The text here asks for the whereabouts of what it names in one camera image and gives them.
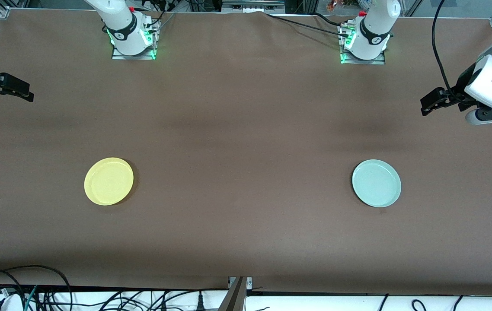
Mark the pale green plate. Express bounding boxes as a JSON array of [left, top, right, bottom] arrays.
[[351, 159, 402, 208]]

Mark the yellow plate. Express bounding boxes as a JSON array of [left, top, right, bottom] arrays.
[[84, 157, 134, 206]]

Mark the table cover mat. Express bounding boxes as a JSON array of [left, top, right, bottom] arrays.
[[0, 9, 492, 291]]

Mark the aluminium profile strut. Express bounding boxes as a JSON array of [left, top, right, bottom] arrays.
[[217, 276, 253, 311]]

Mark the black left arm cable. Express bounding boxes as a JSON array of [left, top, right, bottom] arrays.
[[431, 0, 465, 104]]

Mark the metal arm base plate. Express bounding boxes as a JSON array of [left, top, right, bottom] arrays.
[[339, 22, 387, 66], [111, 19, 160, 60]]

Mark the black base cable bundle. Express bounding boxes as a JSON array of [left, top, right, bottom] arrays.
[[141, 0, 178, 32]]

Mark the black cable across table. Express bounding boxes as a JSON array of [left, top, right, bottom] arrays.
[[265, 12, 353, 39]]

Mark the green cable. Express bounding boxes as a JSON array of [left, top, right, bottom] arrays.
[[23, 285, 38, 311]]

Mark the grey metal rail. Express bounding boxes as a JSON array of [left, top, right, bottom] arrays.
[[221, 0, 286, 13]]

